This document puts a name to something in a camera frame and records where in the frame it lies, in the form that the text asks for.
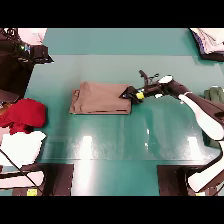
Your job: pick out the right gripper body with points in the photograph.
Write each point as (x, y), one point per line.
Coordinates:
(149, 91)

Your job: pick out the brown garment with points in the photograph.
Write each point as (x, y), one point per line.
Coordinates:
(100, 98)

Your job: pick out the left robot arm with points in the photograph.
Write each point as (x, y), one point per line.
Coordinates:
(20, 180)

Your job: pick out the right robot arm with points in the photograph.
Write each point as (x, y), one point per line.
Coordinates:
(204, 117)

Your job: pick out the dark green garment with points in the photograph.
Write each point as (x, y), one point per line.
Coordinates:
(215, 95)

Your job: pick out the pale pink garment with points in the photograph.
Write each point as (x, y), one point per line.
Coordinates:
(211, 39)

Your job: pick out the red garment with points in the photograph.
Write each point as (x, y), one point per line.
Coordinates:
(23, 115)

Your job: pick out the white garment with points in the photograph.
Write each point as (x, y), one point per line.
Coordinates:
(20, 146)

